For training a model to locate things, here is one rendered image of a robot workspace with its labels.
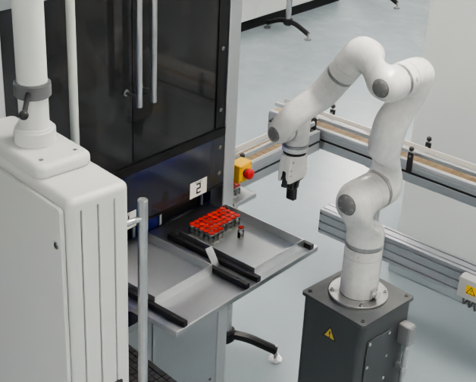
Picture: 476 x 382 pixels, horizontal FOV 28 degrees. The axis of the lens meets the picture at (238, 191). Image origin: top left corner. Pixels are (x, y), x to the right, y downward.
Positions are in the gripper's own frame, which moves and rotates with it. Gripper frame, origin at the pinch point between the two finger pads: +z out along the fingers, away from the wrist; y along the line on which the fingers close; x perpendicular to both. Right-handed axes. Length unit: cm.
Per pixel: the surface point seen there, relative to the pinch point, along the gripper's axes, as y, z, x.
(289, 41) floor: -392, 110, -296
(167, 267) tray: 35.4, 22.0, -21.6
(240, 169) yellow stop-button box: -14.9, 8.4, -34.2
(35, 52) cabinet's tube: 99, -71, -2
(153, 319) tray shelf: 59, 22, -5
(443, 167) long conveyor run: -88, 17, 9
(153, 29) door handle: 35, -56, -29
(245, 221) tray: -5.6, 22.1, -23.3
